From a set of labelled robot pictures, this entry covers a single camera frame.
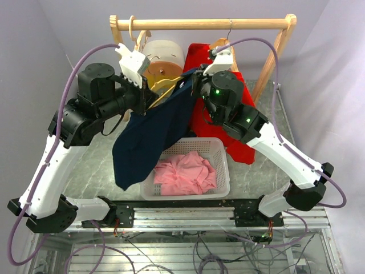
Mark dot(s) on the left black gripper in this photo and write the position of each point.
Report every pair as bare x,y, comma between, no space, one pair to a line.
145,96

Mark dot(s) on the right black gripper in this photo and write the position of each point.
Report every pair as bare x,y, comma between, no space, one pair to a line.
199,79

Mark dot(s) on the navy blue t shirt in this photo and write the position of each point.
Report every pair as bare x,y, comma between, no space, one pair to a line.
137,149

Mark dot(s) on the red t shirt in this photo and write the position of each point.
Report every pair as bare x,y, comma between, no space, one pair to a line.
198,54

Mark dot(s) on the pink t shirt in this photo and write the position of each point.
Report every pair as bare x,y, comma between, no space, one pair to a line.
181,175

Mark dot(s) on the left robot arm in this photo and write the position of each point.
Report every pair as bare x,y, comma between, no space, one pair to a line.
102,94

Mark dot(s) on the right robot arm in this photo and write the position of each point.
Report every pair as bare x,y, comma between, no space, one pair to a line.
220,93

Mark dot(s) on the wooden clothes rack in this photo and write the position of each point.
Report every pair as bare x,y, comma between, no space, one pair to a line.
285,26

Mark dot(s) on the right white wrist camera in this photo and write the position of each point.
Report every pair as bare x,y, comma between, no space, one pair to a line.
222,58

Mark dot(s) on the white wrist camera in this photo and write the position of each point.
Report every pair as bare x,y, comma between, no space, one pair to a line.
132,64
222,58

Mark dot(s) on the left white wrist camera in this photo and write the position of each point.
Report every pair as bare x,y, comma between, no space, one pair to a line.
132,64

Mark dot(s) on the aluminium mounting rail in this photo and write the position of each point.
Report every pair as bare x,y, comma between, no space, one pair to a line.
169,219

